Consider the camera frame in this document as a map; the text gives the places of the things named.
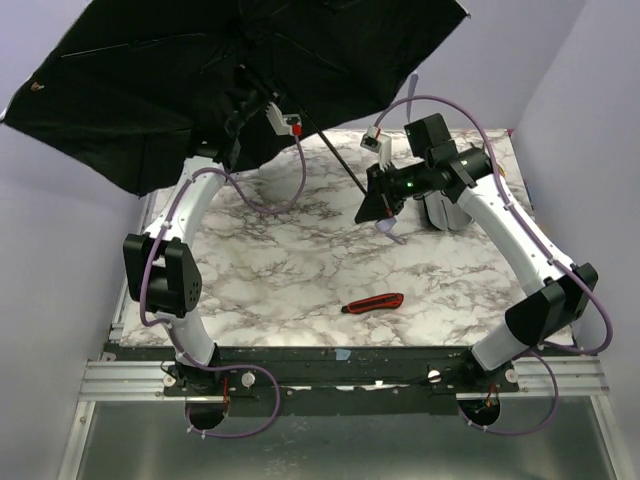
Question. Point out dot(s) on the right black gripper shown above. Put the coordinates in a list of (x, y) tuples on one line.
[(378, 188)]

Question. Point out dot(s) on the black grey umbrella case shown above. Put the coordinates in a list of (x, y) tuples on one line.
[(438, 212)]

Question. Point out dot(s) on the red black utility knife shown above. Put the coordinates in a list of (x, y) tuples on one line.
[(387, 301)]

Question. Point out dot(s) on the lavender umbrella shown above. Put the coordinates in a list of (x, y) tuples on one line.
[(133, 85)]

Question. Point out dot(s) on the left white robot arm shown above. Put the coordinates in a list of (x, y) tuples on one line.
[(162, 275)]

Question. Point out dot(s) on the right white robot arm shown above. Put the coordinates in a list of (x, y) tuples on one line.
[(556, 288)]

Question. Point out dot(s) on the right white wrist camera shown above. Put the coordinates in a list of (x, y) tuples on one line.
[(375, 141)]

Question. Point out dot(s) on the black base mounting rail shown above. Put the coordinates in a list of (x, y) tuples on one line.
[(336, 381)]

